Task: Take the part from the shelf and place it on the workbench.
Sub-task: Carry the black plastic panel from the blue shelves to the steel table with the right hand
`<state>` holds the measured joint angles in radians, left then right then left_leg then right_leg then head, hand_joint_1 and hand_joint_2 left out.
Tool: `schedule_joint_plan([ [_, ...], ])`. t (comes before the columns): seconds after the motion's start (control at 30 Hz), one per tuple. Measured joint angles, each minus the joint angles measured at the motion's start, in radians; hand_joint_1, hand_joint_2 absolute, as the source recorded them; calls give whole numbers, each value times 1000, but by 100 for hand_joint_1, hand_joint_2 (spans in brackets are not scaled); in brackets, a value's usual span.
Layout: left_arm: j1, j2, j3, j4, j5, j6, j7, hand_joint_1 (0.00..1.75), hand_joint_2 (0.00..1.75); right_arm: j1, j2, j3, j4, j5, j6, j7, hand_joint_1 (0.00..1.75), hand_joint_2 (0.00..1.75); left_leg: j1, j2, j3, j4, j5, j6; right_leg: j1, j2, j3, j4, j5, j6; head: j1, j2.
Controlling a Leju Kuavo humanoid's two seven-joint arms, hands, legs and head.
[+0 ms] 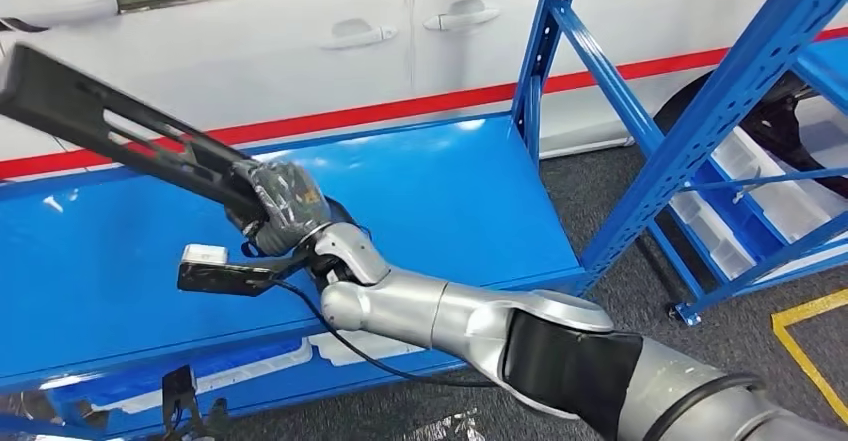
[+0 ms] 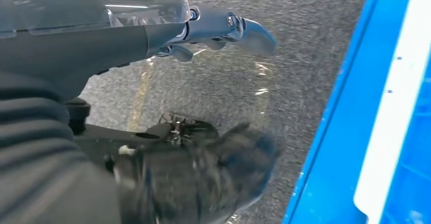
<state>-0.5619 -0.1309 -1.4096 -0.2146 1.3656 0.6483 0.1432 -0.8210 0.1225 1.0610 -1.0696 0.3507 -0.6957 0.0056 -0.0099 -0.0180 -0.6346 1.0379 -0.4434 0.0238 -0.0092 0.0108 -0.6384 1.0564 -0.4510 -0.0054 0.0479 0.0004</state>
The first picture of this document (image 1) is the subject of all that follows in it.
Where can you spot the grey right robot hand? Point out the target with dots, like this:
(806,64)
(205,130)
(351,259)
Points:
(285,199)

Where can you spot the black plastic car part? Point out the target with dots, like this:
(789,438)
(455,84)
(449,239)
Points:
(66,100)

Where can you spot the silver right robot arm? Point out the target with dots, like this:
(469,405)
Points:
(464,319)

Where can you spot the blue metal shelf rack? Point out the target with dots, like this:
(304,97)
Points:
(825,67)
(430,213)

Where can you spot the white car with red stripe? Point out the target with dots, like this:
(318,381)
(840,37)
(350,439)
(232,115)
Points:
(265,60)

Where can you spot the white plastic bin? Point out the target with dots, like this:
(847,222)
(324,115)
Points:
(265,368)
(712,239)
(782,199)

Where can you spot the clear plastic bin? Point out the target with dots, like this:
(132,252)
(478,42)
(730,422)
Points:
(371,348)

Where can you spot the blue plastic bin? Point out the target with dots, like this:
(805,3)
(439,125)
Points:
(166,377)
(729,219)

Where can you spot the shiny floor tape strip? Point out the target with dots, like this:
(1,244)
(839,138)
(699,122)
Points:
(457,425)

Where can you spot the yellow floor tape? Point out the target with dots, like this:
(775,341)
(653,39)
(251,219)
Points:
(811,306)

